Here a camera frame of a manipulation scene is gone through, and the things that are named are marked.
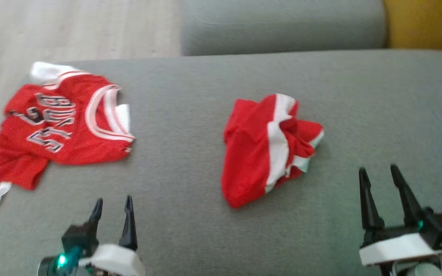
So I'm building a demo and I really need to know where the red basketball jersey white trim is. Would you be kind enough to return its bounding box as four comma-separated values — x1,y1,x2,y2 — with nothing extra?
0,61,136,214

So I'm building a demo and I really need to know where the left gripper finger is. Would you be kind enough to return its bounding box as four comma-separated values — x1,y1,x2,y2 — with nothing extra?
119,195,138,251
88,198,103,230

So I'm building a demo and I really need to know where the yellow sofa cushion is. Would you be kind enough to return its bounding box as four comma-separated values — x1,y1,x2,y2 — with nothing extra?
383,0,442,54

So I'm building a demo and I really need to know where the grey sofa back cushion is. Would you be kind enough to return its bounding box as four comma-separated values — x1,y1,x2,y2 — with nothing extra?
181,0,388,57

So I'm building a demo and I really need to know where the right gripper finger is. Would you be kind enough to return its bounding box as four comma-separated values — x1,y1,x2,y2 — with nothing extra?
358,168,385,231
390,164,425,227

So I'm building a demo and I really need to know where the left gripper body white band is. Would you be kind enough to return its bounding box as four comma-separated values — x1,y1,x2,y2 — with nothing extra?
37,224,145,276

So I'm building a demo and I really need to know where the red shorts white stripe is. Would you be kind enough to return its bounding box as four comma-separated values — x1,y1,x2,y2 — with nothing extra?
221,93,325,209

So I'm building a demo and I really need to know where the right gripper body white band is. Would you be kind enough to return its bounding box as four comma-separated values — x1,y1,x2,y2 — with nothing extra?
359,209,442,276

